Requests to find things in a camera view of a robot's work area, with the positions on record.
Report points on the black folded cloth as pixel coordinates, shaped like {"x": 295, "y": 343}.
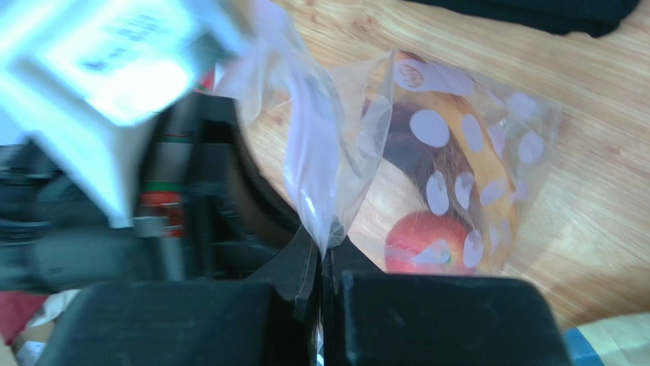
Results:
{"x": 597, "y": 18}

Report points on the plaid pillow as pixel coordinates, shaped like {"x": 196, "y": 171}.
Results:
{"x": 619, "y": 340}

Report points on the red fake tomato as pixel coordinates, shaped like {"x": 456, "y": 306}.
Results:
{"x": 424, "y": 243}

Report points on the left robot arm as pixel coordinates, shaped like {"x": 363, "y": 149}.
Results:
{"x": 53, "y": 238}

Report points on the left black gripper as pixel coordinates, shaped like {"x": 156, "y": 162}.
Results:
{"x": 203, "y": 202}

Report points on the orange fake carrot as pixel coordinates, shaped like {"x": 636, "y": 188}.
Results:
{"x": 440, "y": 142}

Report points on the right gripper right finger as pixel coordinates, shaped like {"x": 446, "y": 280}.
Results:
{"x": 374, "y": 318}

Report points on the clear zip top bag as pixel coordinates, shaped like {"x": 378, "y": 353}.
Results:
{"x": 318, "y": 135}

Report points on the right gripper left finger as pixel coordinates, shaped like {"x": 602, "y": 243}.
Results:
{"x": 265, "y": 319}

